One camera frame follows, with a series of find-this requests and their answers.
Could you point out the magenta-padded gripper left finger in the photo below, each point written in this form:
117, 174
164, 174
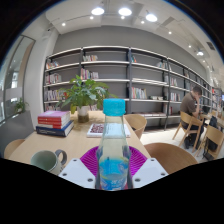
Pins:
75, 171

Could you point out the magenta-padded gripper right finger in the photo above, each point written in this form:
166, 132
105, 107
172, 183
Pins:
150, 171

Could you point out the clear bottle with blue cap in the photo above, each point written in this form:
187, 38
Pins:
113, 156

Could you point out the round-backed wooden chair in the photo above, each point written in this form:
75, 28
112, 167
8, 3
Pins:
171, 158
136, 123

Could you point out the pale green patterned mug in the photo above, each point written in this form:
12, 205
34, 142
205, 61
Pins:
45, 161

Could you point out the dark blue book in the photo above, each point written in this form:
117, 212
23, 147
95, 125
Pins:
55, 130

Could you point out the white booklet with patterned cover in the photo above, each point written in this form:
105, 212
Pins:
95, 130

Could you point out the red book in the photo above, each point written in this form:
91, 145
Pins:
53, 122

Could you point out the pink book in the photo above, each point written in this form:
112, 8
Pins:
53, 115

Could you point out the group of wooden slat chairs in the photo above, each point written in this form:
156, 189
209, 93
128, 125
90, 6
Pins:
213, 133

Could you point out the person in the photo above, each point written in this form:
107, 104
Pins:
189, 105

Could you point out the black backpack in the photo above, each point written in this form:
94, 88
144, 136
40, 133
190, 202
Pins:
212, 125

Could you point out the leafy green potted plant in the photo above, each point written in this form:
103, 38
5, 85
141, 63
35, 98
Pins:
83, 93

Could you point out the small potted plant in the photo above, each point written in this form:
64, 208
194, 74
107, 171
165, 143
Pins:
20, 106

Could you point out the grey bookshelf unit with books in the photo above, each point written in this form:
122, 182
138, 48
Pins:
150, 80

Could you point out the group of ceiling lights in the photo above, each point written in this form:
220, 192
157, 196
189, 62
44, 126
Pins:
125, 11

